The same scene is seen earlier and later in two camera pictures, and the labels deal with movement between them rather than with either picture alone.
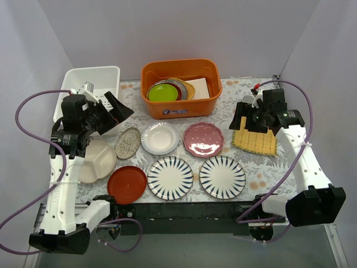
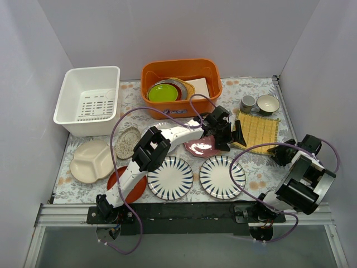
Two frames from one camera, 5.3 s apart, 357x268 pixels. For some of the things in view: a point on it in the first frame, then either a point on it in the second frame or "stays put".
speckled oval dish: x=128 y=143 stays put
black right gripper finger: x=242 y=111 → x=277 y=150
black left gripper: x=105 y=116 → x=227 y=137
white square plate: x=201 y=88 stays put
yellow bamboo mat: x=261 y=142 stays put
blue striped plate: x=222 y=177 stays put
